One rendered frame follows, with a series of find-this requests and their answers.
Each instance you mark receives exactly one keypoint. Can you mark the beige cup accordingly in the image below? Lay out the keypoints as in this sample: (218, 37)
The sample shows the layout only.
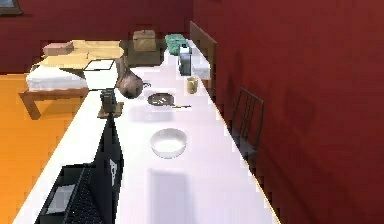
(192, 85)

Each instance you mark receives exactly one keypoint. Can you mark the white bowl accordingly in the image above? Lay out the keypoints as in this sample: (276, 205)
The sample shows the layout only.
(168, 145)

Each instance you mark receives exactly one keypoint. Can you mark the white block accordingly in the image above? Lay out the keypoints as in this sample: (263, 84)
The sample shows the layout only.
(201, 70)

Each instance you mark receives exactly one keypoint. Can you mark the dark slatted chair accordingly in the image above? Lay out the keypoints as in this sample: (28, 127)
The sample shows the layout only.
(248, 133)

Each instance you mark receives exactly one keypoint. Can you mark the brown wooden chair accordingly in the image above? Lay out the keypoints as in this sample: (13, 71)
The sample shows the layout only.
(203, 46)

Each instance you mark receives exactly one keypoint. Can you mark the brown round kettle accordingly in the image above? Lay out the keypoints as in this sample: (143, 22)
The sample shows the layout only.
(130, 85)

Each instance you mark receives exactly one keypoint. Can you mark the dark olive chest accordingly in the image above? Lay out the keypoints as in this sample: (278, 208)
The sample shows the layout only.
(143, 57)

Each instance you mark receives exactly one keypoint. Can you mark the long white table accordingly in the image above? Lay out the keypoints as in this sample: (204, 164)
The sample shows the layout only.
(206, 186)

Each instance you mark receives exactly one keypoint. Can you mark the tan cardboard box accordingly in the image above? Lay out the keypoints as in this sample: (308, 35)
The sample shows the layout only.
(144, 40)

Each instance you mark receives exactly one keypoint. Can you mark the white box with black rim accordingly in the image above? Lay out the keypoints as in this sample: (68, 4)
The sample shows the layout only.
(100, 75)

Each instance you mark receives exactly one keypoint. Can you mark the beige blanket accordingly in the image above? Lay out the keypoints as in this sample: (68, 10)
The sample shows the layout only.
(96, 50)

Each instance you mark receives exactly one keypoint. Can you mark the black laptop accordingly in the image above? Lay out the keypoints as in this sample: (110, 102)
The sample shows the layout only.
(83, 200)

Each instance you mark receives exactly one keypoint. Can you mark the wooden bed with white mattress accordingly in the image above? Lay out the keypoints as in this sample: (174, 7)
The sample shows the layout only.
(50, 83)

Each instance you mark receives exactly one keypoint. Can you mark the pink pillow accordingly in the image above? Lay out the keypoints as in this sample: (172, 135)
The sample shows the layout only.
(58, 49)

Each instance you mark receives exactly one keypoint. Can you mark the framed wall picture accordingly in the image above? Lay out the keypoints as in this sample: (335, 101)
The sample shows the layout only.
(9, 6)

